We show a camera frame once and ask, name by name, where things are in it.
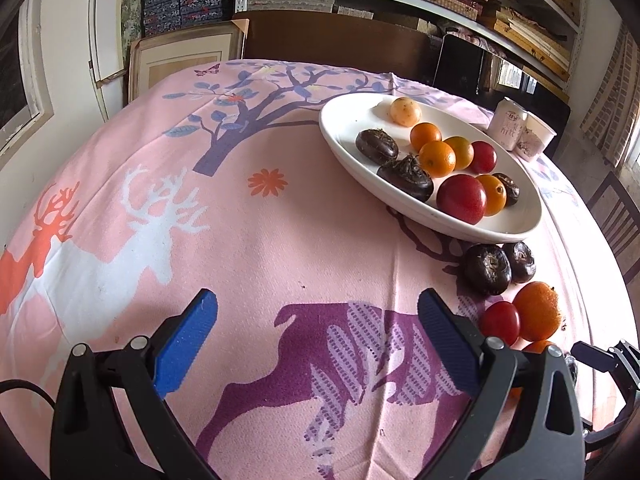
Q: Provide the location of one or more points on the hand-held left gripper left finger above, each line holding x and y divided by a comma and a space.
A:
185, 345

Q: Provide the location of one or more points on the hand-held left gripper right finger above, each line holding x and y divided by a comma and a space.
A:
447, 342

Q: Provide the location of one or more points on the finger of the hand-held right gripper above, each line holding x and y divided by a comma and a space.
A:
595, 356

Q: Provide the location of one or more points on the round orange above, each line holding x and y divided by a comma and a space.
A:
425, 135
537, 346
437, 158

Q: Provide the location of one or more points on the large oval orange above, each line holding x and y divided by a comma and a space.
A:
537, 310

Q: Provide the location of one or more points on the small dark water chestnut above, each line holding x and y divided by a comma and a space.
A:
522, 262

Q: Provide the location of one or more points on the large red plum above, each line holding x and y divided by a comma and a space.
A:
461, 198

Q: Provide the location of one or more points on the large dark water chestnut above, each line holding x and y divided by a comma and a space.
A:
406, 177

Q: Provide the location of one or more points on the small red plum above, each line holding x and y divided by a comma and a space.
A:
485, 157

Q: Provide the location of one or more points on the yellow-green tinted orange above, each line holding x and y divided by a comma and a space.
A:
462, 150

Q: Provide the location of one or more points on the white oval plate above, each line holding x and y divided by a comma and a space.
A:
350, 130

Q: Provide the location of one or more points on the pale yellow orange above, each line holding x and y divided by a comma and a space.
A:
405, 111

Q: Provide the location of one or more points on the pink deer print tablecloth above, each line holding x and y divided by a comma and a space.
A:
250, 250

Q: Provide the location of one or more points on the dark wooden chair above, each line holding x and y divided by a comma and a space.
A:
617, 220

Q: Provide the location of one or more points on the white floral paper cup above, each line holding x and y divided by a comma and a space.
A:
537, 137

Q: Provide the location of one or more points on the white printed can cup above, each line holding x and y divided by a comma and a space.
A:
506, 125

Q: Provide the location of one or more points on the checked curtain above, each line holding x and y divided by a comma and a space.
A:
612, 105

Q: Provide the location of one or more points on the black cabinet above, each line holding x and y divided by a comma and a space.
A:
470, 70

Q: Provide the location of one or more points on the white framed window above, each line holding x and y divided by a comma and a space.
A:
20, 85

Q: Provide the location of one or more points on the white leaning board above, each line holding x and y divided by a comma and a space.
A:
107, 35

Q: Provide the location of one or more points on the dark brown wooden board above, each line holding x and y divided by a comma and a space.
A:
340, 40

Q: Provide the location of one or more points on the beige picture frame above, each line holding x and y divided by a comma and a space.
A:
185, 62

